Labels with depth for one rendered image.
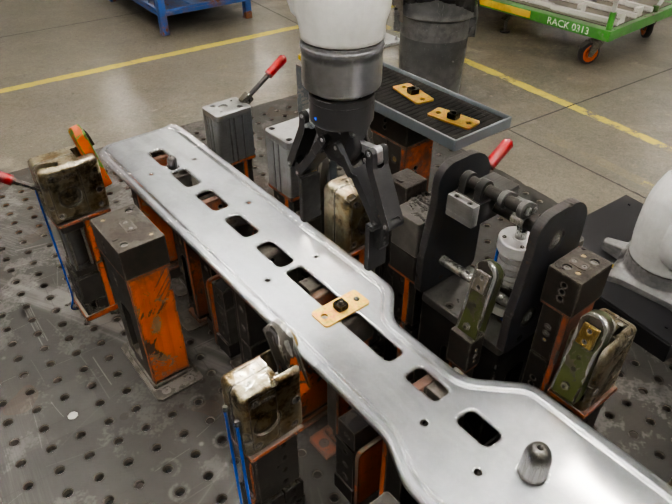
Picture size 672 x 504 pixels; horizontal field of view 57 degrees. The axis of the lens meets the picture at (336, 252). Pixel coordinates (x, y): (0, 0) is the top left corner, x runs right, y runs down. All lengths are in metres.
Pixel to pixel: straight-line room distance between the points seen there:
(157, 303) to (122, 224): 0.15
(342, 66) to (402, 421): 0.42
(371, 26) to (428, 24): 3.09
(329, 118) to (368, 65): 0.07
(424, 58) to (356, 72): 3.16
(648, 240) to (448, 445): 0.75
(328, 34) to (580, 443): 0.54
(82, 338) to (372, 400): 0.75
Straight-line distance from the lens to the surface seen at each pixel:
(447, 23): 3.74
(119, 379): 1.27
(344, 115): 0.69
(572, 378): 0.84
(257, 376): 0.76
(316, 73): 0.67
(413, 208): 0.97
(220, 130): 1.34
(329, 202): 1.03
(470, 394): 0.81
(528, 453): 0.73
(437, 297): 0.99
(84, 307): 1.41
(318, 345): 0.85
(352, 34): 0.65
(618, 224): 1.62
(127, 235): 1.05
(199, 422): 1.17
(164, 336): 1.16
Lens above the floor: 1.62
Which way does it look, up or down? 38 degrees down
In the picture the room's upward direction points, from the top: straight up
